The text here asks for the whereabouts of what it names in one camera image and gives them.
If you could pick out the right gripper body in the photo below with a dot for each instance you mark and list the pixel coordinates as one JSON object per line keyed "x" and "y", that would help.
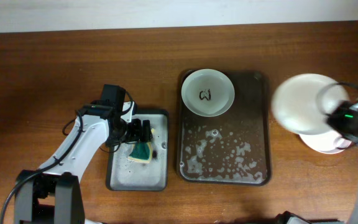
{"x": 339, "y": 119}

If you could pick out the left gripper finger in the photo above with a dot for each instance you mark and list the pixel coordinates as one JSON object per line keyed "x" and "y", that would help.
{"x": 146, "y": 131}
{"x": 136, "y": 130}

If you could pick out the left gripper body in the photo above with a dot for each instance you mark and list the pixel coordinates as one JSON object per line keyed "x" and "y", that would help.
{"x": 124, "y": 135}

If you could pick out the green and yellow sponge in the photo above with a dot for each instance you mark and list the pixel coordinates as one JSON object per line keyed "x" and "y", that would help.
{"x": 141, "y": 152}

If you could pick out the pinkish white plate with stain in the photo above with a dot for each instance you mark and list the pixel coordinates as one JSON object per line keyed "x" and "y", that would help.
{"x": 330, "y": 142}

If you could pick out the grey-white plate with stain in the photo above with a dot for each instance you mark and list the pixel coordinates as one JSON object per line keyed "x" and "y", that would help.
{"x": 207, "y": 92}

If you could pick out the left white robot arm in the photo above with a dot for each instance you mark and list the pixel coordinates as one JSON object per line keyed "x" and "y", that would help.
{"x": 51, "y": 193}

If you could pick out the small dark soapy tray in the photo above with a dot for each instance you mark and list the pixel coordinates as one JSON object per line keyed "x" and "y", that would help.
{"x": 127, "y": 175}

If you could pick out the large brown serving tray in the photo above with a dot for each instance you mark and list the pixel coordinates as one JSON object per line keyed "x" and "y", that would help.
{"x": 232, "y": 148}

